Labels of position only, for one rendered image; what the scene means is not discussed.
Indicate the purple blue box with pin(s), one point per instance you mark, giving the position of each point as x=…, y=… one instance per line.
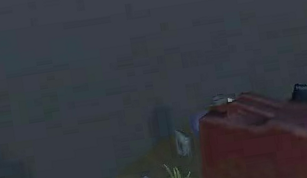
x=197, y=121

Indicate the grey white small object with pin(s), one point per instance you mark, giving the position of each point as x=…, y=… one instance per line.
x=222, y=100

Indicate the brown wooden table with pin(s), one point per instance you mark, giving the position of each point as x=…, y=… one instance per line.
x=153, y=168

